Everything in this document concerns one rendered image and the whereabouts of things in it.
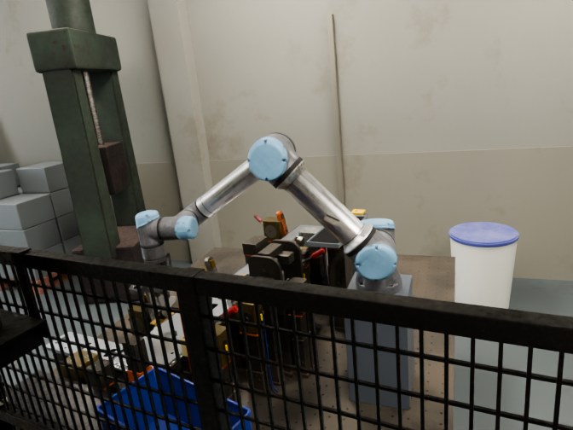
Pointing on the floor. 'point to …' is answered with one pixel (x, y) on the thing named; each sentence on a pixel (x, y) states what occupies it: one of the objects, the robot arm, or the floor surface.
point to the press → (91, 134)
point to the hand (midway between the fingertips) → (161, 314)
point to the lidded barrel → (483, 262)
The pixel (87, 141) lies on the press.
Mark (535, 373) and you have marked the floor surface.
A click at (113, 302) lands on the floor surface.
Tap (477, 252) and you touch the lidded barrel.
